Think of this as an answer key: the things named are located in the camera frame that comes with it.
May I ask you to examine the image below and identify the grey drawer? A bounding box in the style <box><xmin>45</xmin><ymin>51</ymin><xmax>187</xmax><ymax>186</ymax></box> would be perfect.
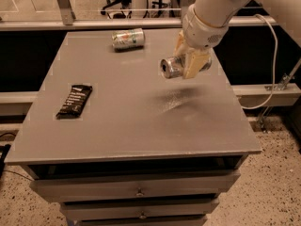
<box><xmin>60</xmin><ymin>199</ymin><xmax>219</xmax><ymax>220</ymax></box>
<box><xmin>30</xmin><ymin>169</ymin><xmax>241</xmax><ymax>202</ymax></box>

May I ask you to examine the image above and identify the white cable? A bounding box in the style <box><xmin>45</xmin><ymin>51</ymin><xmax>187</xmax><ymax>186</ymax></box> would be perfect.
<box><xmin>240</xmin><ymin>13</ymin><xmax>280</xmax><ymax>110</ymax></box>

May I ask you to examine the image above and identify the top grey drawer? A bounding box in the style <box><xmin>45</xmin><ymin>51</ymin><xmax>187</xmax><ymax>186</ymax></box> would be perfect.
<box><xmin>30</xmin><ymin>169</ymin><xmax>241</xmax><ymax>202</ymax></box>

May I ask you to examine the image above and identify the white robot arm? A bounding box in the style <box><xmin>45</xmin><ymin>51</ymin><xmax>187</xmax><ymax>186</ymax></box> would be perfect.
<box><xmin>174</xmin><ymin>0</ymin><xmax>301</xmax><ymax>79</ymax></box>

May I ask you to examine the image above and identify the grey drawer cabinet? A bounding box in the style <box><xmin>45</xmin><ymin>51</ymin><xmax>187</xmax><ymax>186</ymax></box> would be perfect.
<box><xmin>7</xmin><ymin>29</ymin><xmax>261</xmax><ymax>226</ymax></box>

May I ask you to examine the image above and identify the silver blue redbull can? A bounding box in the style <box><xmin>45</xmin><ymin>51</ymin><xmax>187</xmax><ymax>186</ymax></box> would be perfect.
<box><xmin>159</xmin><ymin>56</ymin><xmax>213</xmax><ymax>80</ymax></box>

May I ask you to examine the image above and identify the grey metal railing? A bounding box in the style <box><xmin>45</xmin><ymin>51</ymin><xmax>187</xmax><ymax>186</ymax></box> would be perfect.
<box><xmin>0</xmin><ymin>0</ymin><xmax>301</xmax><ymax>32</ymax></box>

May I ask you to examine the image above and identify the black rxbar chocolate bar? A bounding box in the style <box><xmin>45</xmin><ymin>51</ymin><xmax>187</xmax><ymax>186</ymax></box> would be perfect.
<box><xmin>55</xmin><ymin>85</ymin><xmax>93</xmax><ymax>120</ymax></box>

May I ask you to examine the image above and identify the black cable on floor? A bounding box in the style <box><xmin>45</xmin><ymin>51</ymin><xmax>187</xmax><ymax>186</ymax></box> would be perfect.
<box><xmin>0</xmin><ymin>132</ymin><xmax>32</xmax><ymax>182</ymax></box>

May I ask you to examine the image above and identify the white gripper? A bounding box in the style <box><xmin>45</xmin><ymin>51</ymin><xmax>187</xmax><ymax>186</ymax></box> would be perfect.
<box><xmin>173</xmin><ymin>5</ymin><xmax>229</xmax><ymax>79</ymax></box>

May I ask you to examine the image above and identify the green white soda can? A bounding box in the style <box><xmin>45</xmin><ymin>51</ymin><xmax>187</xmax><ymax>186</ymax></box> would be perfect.
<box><xmin>112</xmin><ymin>28</ymin><xmax>145</xmax><ymax>50</ymax></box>

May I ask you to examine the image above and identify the middle grey drawer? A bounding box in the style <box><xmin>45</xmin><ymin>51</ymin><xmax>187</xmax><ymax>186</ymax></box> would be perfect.
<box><xmin>60</xmin><ymin>199</ymin><xmax>219</xmax><ymax>220</ymax></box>

